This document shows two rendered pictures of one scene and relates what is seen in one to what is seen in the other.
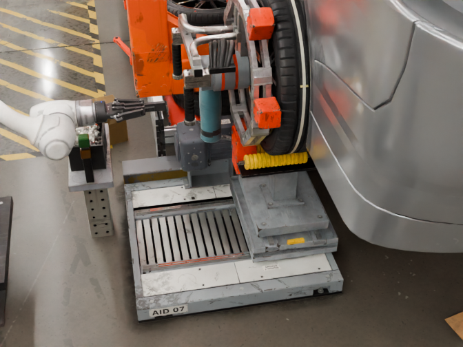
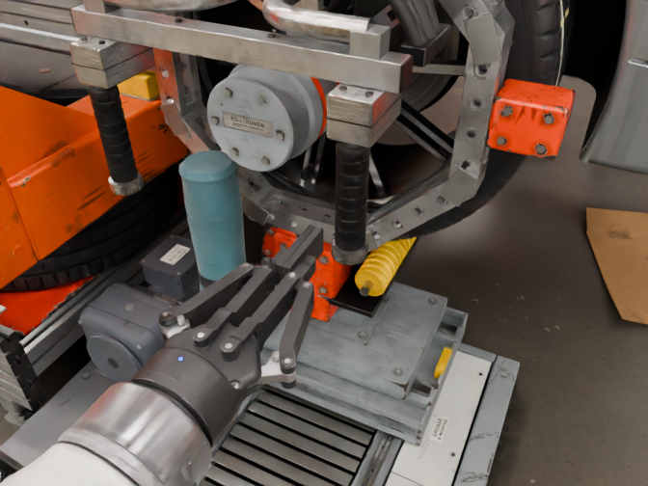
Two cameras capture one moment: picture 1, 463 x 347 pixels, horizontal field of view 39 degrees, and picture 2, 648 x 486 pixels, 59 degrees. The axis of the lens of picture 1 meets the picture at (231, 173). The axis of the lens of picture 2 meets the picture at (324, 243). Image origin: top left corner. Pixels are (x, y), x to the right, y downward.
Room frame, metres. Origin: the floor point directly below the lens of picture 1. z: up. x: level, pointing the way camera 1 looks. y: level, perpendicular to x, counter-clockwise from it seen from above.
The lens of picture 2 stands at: (1.65, 0.59, 1.17)
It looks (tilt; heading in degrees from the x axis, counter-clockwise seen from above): 38 degrees down; 307
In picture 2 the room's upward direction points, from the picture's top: straight up
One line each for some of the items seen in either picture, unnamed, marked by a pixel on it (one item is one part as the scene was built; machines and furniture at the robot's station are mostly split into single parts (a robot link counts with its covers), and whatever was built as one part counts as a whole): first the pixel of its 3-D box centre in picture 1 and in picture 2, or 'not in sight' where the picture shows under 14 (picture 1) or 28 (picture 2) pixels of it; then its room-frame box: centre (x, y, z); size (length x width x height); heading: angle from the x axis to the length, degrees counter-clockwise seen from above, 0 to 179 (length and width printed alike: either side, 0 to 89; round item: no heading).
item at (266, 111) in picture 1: (266, 113); (529, 119); (1.85, -0.12, 0.85); 0.09 x 0.08 x 0.07; 11
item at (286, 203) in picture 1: (282, 177); (348, 280); (2.19, -0.22, 0.32); 0.40 x 0.30 x 0.28; 11
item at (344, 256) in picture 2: (189, 104); (351, 199); (1.95, 0.15, 0.83); 0.04 x 0.04 x 0.16
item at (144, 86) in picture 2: not in sight; (144, 73); (2.69, -0.14, 0.71); 0.14 x 0.14 x 0.05; 11
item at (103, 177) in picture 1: (89, 155); not in sight; (2.18, 0.58, 0.44); 0.43 x 0.17 x 0.03; 11
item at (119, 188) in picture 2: (176, 59); (115, 136); (2.28, 0.21, 0.83); 0.04 x 0.04 x 0.16
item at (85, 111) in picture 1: (86, 113); (140, 451); (1.88, 0.49, 0.83); 0.09 x 0.06 x 0.09; 11
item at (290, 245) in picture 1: (280, 211); (346, 338); (2.19, -0.22, 0.13); 0.50 x 0.36 x 0.10; 11
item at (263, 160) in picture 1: (275, 158); (393, 245); (2.06, -0.17, 0.51); 0.29 x 0.06 x 0.06; 101
